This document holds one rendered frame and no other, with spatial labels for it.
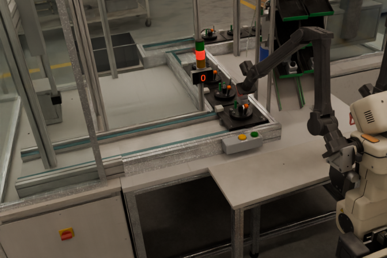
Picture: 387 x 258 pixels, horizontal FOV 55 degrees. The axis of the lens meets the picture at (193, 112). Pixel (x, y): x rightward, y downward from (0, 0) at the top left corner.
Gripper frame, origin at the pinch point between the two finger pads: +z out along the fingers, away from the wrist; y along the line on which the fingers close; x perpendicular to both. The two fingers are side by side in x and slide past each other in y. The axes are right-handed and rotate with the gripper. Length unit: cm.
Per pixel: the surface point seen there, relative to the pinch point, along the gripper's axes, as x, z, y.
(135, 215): 45, 23, 72
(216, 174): 39.9, 0.5, 28.9
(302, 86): 2.4, 2.1, -38.9
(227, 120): 9.9, 9.4, 10.5
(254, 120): 14.6, 5.9, -4.0
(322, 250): 95, 67, -42
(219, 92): -15.7, 26.2, 3.0
